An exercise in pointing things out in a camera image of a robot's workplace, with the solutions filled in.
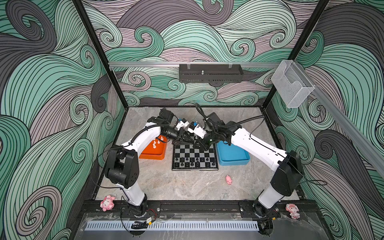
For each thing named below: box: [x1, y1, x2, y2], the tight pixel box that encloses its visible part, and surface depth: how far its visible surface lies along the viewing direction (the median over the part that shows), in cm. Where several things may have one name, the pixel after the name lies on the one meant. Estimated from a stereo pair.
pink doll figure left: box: [100, 195, 115, 212], surface depth 74 cm
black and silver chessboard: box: [171, 142, 219, 171], surface depth 91 cm
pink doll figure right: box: [285, 203, 300, 219], surface depth 73 cm
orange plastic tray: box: [139, 135, 168, 160], surface depth 92 cm
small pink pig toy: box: [225, 175, 233, 185], surface depth 83 cm
